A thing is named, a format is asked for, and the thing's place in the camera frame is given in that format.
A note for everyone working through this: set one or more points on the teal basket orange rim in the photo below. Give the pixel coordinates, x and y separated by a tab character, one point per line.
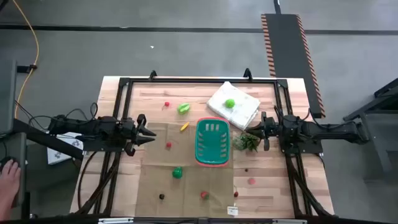
213	155

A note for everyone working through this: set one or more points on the potted artificial succulent plant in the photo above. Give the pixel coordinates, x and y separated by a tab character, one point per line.
248	141

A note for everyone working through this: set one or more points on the green toy cabbage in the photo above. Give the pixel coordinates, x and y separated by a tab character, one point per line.
229	103

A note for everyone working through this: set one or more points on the white plaid towel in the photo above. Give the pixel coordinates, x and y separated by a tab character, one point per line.
242	112

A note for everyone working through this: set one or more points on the black orange-striped floor ramp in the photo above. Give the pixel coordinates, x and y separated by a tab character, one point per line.
289	46

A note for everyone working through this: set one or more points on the yellow toy pepper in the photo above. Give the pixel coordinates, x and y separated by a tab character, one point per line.
184	126

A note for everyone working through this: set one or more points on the red toy raspberry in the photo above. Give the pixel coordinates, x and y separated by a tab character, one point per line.
168	144

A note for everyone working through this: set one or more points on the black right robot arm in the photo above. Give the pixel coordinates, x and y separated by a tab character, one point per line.
326	130

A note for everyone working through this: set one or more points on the bright red toy cherry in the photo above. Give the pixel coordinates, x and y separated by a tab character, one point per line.
167	104

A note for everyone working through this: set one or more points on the dark green toy bell pepper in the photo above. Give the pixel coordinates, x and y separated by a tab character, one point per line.
177	172

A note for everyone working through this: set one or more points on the grey monitor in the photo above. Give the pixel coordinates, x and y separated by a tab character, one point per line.
6	93

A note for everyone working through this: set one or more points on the tan cloth mat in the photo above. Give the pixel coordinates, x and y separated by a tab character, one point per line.
155	183

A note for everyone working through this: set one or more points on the black metal stand beam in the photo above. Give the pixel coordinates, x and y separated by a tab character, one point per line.
46	140

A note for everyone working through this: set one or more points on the person's hand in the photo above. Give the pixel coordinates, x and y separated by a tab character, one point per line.
9	183

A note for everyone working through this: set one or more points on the white paper tag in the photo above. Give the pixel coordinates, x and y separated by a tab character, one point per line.
232	211

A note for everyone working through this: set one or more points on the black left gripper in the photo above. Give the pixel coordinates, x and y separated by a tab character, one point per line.
127	133

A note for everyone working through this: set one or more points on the grey desk surface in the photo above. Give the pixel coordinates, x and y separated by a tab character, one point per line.
20	146

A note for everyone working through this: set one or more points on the silver metal bracket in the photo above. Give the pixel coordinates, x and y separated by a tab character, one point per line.
289	221
115	220

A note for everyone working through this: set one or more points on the person's forearm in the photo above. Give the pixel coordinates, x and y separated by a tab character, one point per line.
4	211

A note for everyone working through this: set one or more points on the light green toy lettuce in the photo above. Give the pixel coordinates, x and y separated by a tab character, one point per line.
183	108

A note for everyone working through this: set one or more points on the black metal table frame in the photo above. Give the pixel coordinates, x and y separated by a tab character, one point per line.
202	81

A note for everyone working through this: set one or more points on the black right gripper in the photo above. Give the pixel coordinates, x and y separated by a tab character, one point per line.
273	129

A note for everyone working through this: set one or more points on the red toy strawberry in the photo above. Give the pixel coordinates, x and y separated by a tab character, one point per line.
204	195

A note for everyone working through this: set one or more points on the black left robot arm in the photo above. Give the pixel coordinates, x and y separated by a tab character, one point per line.
93	127

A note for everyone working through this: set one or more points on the white printed booklet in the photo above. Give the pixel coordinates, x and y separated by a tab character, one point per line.
62	152

